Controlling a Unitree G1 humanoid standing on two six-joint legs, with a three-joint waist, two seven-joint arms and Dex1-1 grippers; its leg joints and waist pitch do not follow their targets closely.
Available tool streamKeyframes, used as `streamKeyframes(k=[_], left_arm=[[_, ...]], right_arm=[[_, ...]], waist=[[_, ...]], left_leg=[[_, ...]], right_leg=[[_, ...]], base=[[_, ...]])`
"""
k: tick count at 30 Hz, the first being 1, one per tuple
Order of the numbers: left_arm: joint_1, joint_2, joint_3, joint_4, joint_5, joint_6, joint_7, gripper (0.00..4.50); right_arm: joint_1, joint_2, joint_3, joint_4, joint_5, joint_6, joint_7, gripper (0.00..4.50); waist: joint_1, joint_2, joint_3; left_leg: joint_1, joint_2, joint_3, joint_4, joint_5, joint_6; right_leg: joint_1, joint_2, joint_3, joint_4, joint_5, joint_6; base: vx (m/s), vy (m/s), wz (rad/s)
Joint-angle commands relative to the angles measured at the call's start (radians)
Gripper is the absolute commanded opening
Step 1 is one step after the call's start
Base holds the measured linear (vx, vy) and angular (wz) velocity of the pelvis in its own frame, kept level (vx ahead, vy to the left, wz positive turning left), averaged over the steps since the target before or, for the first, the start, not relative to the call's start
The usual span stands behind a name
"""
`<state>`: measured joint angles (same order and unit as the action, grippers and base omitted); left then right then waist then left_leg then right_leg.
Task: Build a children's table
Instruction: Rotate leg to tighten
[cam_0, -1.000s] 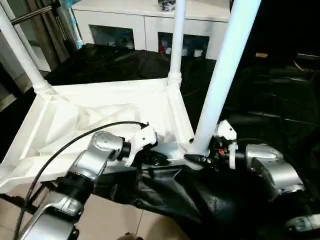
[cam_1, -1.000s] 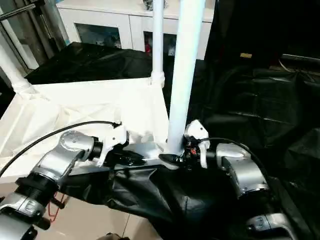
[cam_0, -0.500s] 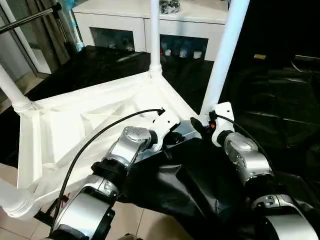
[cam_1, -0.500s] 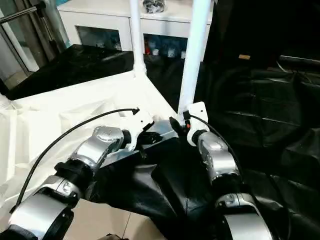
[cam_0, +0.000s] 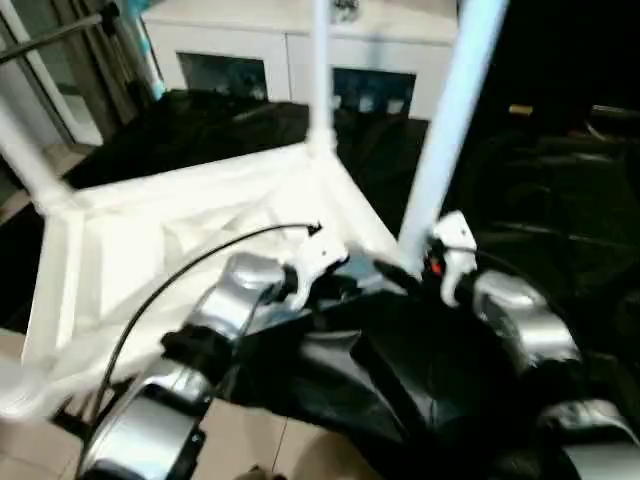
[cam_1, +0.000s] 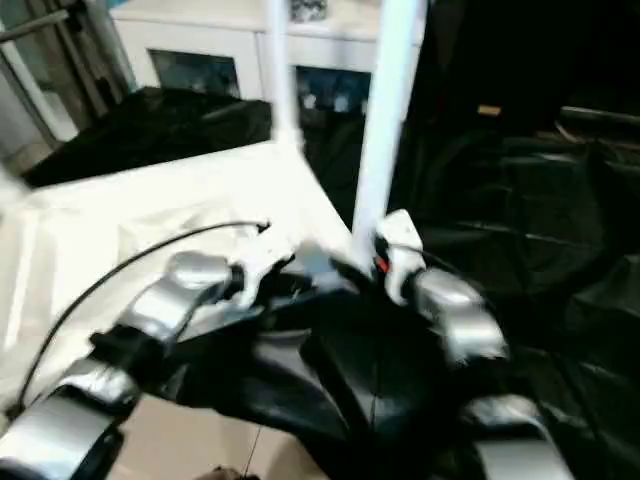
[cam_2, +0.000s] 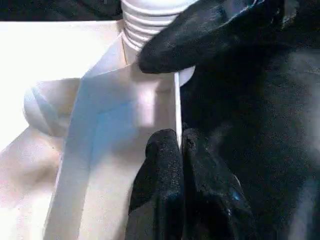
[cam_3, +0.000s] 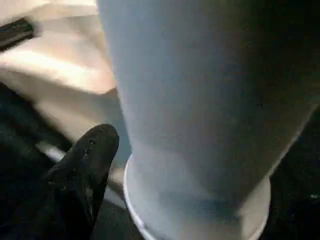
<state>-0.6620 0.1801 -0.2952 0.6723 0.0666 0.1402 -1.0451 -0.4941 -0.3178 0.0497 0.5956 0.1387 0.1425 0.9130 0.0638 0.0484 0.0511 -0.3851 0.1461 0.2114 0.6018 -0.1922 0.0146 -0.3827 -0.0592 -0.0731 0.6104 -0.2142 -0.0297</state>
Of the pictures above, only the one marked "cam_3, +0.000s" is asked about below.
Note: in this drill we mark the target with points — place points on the white plastic table leg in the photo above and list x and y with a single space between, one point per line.
200 100

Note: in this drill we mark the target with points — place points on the white plastic table top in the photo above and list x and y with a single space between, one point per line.
62 62

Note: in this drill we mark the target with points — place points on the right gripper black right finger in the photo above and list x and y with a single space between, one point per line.
300 187

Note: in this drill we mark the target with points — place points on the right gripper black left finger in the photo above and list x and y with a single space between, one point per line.
75 187

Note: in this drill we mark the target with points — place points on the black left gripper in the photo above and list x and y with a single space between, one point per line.
15 33

